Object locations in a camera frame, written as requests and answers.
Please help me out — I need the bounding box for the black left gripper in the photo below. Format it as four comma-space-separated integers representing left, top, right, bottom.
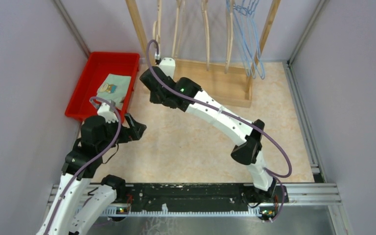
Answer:
98, 112, 146, 154

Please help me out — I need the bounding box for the blue wire hanger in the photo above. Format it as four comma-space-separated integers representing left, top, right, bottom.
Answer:
241, 0, 265, 80
232, 1, 252, 76
233, 0, 261, 79

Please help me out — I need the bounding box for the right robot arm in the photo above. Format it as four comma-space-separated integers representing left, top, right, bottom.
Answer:
140, 66, 276, 202

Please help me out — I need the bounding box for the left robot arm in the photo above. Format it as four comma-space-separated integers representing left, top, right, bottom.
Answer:
37, 114, 147, 235

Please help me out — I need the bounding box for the light green printed cloth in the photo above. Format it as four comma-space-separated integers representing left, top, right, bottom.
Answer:
97, 73, 131, 110

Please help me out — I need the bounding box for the red plastic bin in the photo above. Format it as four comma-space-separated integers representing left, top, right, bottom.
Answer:
65, 51, 140, 122

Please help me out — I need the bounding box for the wooden hanger rack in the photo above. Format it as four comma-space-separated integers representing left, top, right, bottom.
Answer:
124, 0, 281, 108

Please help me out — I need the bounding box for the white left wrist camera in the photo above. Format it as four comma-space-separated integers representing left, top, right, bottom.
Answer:
97, 102, 119, 123

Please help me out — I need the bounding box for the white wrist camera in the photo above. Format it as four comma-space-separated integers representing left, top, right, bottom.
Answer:
97, 102, 119, 123
155, 57, 176, 79

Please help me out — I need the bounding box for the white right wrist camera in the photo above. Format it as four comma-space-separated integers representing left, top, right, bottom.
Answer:
155, 57, 176, 79

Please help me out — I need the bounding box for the white slotted cable duct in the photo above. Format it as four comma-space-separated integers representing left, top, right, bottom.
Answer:
100, 206, 277, 218

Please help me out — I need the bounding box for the aluminium frame rail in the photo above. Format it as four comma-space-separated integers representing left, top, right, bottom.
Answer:
283, 61, 342, 206

